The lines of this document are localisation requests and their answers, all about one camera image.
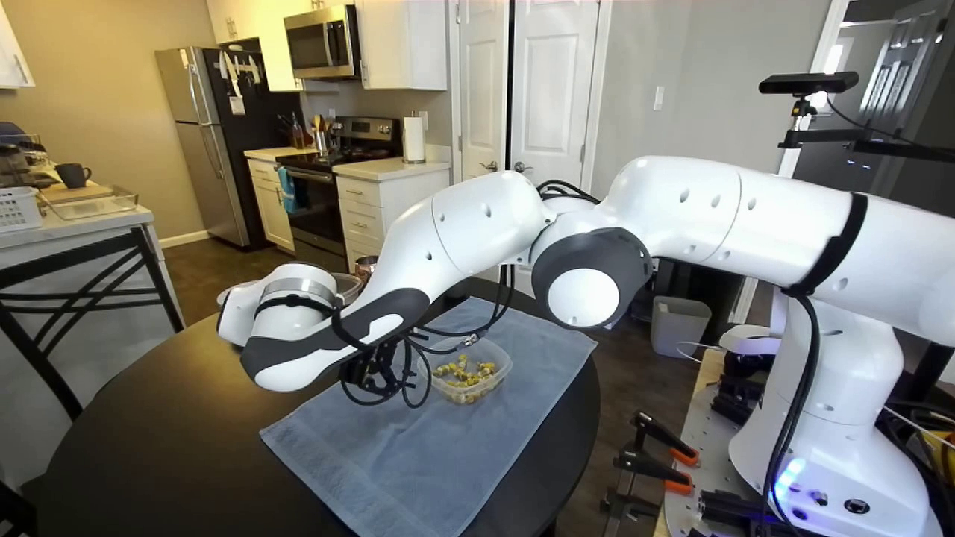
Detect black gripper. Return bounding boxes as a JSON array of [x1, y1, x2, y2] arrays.
[[341, 339, 411, 402]]

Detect clear plastic bowl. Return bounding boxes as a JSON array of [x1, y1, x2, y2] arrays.
[[428, 338, 516, 410]]

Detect light blue towel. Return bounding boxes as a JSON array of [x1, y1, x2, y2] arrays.
[[259, 296, 599, 537]]

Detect white lower kitchen cabinet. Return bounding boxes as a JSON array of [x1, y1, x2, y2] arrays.
[[331, 157, 453, 272], [243, 147, 298, 256]]

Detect stainless steel stove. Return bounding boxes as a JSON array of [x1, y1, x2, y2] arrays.
[[277, 113, 405, 263]]

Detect black cross-back metal chair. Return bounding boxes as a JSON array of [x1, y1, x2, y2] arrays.
[[0, 220, 188, 427]]

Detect round black table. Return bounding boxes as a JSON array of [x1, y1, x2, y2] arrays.
[[34, 277, 605, 537]]

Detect paper towel roll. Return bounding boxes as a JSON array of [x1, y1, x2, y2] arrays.
[[401, 113, 429, 166]]

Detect stainless steel refrigerator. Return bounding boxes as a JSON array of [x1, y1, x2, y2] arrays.
[[152, 35, 294, 251]]

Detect white panel door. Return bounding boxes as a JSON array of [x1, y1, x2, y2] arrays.
[[508, 0, 605, 193], [452, 0, 516, 184]]

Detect grey trash bin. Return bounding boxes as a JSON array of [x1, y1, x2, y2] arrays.
[[652, 293, 716, 362]]

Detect white cabinet beside microwave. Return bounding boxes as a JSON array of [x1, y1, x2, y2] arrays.
[[353, 0, 452, 96]]

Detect clear tray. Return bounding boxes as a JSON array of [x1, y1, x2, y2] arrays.
[[43, 189, 144, 225]]

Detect stainless steel microwave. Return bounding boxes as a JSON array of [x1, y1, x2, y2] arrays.
[[280, 4, 365, 84]]

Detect white cabinet above refrigerator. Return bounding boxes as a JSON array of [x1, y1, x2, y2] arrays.
[[202, 0, 304, 96]]

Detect black mug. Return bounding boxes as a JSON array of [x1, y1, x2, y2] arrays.
[[53, 160, 97, 192]]

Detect white plastic basket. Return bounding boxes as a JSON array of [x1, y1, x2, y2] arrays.
[[0, 184, 46, 234]]

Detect white upper kitchen cabinets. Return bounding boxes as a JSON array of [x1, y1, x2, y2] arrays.
[[0, 4, 38, 92]]

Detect black robot arm cables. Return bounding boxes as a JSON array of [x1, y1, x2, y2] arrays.
[[326, 175, 602, 413]]

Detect orange-handled black clamp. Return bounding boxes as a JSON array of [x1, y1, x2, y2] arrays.
[[629, 410, 702, 471], [614, 445, 699, 498]]

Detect black camera on stand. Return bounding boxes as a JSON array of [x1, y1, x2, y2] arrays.
[[759, 68, 955, 166]]

